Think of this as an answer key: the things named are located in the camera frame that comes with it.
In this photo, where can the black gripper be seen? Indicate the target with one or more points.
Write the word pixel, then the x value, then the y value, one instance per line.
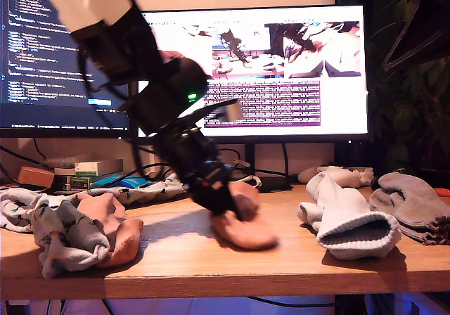
pixel 190 153

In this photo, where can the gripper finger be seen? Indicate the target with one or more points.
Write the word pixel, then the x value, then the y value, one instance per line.
pixel 392 58
pixel 429 30

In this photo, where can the pink sock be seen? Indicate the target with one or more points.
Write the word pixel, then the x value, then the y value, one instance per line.
pixel 246 234
pixel 123 237

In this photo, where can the white animal print sock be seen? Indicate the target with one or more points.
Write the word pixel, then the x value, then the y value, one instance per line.
pixel 151 192
pixel 70 230

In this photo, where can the grey frilly cuff sock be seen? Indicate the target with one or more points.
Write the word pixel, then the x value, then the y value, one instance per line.
pixel 383 202
pixel 408 195

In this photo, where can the green leafy houseplant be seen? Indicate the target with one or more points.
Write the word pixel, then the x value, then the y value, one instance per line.
pixel 410 93

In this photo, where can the black monitor stand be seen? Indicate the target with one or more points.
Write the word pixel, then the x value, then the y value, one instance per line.
pixel 250 160

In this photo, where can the monitor with bright white screen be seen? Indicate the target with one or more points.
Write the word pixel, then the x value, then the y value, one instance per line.
pixel 334 107

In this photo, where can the cream rounded device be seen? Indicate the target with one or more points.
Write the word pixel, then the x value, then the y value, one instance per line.
pixel 306 176

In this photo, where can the blue plastic pack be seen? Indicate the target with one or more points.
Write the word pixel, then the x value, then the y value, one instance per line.
pixel 130 182

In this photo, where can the white patterned item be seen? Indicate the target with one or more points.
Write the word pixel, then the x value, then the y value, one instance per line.
pixel 365 178

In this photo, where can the white game controller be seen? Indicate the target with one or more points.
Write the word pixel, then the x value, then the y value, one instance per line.
pixel 344 176

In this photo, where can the white and green box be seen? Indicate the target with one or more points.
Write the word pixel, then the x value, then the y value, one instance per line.
pixel 86 169

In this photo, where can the small orange object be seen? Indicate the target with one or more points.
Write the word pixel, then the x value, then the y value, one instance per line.
pixel 443 192

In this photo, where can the dark green box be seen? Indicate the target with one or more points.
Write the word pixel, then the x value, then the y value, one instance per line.
pixel 79 184

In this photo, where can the monitor with dark code screen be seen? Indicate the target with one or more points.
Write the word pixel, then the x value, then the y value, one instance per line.
pixel 35 114

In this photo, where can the arm grey camera box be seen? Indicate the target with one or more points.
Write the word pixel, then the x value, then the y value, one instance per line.
pixel 230 111

